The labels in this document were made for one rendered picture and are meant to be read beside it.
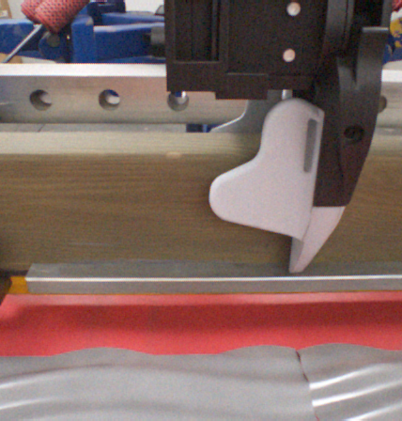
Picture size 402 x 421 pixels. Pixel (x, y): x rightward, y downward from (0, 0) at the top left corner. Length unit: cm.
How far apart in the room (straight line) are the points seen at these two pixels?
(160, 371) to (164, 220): 7
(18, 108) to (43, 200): 25
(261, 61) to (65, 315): 18
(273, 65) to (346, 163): 5
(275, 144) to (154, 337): 13
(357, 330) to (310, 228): 9
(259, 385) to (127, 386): 6
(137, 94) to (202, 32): 26
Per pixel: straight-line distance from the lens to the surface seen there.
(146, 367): 22
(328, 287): 23
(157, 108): 42
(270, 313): 26
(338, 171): 17
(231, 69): 16
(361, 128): 16
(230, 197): 18
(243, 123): 23
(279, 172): 18
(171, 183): 20
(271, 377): 22
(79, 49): 83
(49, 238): 23
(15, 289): 27
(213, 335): 24
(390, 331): 27
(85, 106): 43
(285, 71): 17
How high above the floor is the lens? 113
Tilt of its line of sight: 31 degrees down
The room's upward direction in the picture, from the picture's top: 2 degrees clockwise
